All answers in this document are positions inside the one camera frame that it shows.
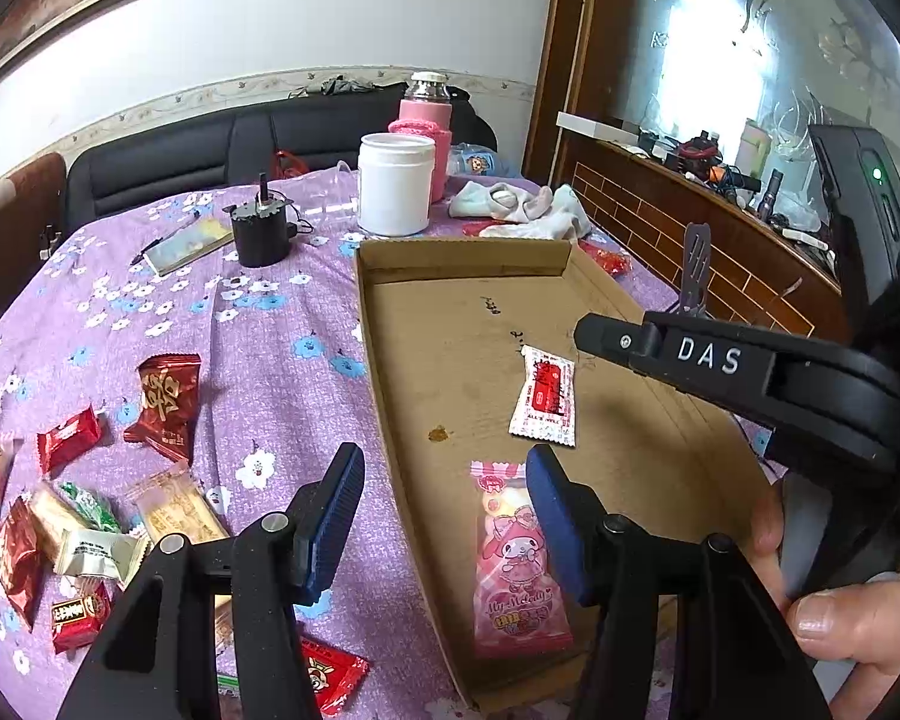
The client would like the black pen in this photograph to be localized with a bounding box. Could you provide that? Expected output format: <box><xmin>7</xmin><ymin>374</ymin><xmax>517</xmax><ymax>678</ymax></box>
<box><xmin>130</xmin><ymin>211</ymin><xmax>200</xmax><ymax>266</ymax></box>

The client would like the dark clothes pile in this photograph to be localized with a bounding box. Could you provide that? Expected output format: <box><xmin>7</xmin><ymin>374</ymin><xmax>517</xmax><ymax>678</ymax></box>
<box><xmin>292</xmin><ymin>77</ymin><xmax>391</xmax><ymax>98</ymax></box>

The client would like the flat white box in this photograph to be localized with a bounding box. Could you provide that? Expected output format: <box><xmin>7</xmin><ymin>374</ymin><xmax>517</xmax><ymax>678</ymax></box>
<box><xmin>556</xmin><ymin>111</ymin><xmax>638</xmax><ymax>145</ymax></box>

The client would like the black leather sofa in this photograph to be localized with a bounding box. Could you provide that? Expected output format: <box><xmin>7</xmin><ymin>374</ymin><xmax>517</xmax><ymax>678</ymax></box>
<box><xmin>66</xmin><ymin>86</ymin><xmax>500</xmax><ymax>222</ymax></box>

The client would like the small red packet white label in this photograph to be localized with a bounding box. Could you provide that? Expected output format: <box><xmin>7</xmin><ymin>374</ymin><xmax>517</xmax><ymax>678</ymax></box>
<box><xmin>36</xmin><ymin>403</ymin><xmax>106</xmax><ymax>475</ymax></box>

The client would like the crinkled red wrapper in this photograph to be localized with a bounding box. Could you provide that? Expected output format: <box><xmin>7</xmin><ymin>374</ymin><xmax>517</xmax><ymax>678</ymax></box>
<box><xmin>577</xmin><ymin>238</ymin><xmax>635</xmax><ymax>275</ymax></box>

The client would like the white plastic jar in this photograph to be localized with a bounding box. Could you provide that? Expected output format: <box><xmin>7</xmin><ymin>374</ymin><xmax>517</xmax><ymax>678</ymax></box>
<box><xmin>358</xmin><ymin>133</ymin><xmax>432</xmax><ymax>236</ymax></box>

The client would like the green snack packet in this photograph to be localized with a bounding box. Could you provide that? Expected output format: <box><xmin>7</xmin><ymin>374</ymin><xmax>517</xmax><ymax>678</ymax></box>
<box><xmin>60</xmin><ymin>481</ymin><xmax>121</xmax><ymax>533</ymax></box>

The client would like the clear plastic bag white handle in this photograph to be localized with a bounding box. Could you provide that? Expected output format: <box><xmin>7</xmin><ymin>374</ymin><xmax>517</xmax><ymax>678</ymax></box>
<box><xmin>300</xmin><ymin>161</ymin><xmax>361</xmax><ymax>222</ymax></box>

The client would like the purple floral tablecloth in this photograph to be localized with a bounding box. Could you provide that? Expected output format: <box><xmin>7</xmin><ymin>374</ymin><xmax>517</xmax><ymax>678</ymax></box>
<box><xmin>0</xmin><ymin>165</ymin><xmax>781</xmax><ymax>720</ymax></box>

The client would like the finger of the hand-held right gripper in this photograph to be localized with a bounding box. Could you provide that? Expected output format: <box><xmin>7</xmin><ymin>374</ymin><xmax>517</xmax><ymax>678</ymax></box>
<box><xmin>574</xmin><ymin>313</ymin><xmax>796</xmax><ymax>407</ymax></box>

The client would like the white packet green print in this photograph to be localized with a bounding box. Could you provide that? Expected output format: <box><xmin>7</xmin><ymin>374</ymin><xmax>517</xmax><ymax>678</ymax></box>
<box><xmin>54</xmin><ymin>527</ymin><xmax>151</xmax><ymax>592</ymax></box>

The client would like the blue cartoon plastic bag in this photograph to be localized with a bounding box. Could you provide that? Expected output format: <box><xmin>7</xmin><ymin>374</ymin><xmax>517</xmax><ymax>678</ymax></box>
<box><xmin>450</xmin><ymin>144</ymin><xmax>522</xmax><ymax>181</ymax></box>

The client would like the red black tool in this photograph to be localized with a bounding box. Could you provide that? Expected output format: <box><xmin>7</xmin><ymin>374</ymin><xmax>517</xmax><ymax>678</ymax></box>
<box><xmin>675</xmin><ymin>131</ymin><xmax>723</xmax><ymax>166</ymax></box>

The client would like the white sock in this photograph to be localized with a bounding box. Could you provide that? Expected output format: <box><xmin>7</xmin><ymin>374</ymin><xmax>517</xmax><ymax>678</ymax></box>
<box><xmin>450</xmin><ymin>181</ymin><xmax>552</xmax><ymax>224</ymax></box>
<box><xmin>487</xmin><ymin>184</ymin><xmax>593</xmax><ymax>241</ymax></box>

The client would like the pink cartoon snack packet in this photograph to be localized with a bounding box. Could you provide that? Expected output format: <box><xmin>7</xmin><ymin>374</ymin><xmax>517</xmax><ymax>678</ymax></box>
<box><xmin>471</xmin><ymin>459</ymin><xmax>575</xmax><ymax>661</ymax></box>

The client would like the shallow cardboard box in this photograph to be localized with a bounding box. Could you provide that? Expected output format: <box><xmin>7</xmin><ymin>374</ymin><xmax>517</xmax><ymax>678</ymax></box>
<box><xmin>352</xmin><ymin>236</ymin><xmax>788</xmax><ymax>713</ymax></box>

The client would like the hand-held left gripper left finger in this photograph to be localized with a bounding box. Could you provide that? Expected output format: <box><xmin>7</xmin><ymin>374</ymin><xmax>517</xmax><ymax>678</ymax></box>
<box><xmin>56</xmin><ymin>444</ymin><xmax>366</xmax><ymax>720</ymax></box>

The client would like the black cylindrical motor device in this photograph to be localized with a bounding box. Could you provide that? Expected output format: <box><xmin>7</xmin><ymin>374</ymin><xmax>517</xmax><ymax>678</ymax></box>
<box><xmin>229</xmin><ymin>172</ymin><xmax>312</xmax><ymax>269</ymax></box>

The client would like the person's right hand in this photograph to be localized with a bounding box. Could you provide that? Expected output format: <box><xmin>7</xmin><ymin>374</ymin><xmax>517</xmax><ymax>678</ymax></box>
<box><xmin>746</xmin><ymin>484</ymin><xmax>900</xmax><ymax>720</ymax></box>

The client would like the red cartoon snack packet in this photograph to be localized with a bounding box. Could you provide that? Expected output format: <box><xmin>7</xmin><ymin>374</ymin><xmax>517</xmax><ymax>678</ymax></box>
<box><xmin>300</xmin><ymin>634</ymin><xmax>371</xmax><ymax>718</ymax></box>

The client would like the white red snack packet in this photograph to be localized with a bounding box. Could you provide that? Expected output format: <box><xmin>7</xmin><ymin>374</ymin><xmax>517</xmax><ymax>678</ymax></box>
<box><xmin>508</xmin><ymin>345</ymin><xmax>577</xmax><ymax>448</ymax></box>

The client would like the grey metal phone stand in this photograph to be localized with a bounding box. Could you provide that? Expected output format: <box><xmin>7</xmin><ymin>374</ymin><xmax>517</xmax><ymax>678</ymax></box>
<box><xmin>675</xmin><ymin>222</ymin><xmax>713</xmax><ymax>320</ymax></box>

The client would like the large red packet gold print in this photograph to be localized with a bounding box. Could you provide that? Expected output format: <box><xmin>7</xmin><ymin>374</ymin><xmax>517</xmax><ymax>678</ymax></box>
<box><xmin>122</xmin><ymin>353</ymin><xmax>202</xmax><ymax>464</ymax></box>

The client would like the bottle with pink knitted sleeve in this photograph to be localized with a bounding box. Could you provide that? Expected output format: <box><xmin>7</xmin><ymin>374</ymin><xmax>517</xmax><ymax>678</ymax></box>
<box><xmin>388</xmin><ymin>72</ymin><xmax>455</xmax><ymax>203</ymax></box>

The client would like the wooden brick-pattern cabinet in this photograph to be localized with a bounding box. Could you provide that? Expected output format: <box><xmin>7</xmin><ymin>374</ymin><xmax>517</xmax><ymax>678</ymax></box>
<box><xmin>555</xmin><ymin>139</ymin><xmax>856</xmax><ymax>346</ymax></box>

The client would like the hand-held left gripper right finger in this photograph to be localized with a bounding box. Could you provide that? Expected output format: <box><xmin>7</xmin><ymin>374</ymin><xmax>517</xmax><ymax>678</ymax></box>
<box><xmin>525</xmin><ymin>444</ymin><xmax>833</xmax><ymax>720</ymax></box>

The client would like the yellow notebook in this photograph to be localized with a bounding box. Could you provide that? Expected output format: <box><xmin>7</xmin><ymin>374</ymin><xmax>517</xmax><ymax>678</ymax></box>
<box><xmin>144</xmin><ymin>214</ymin><xmax>235</xmax><ymax>277</ymax></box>

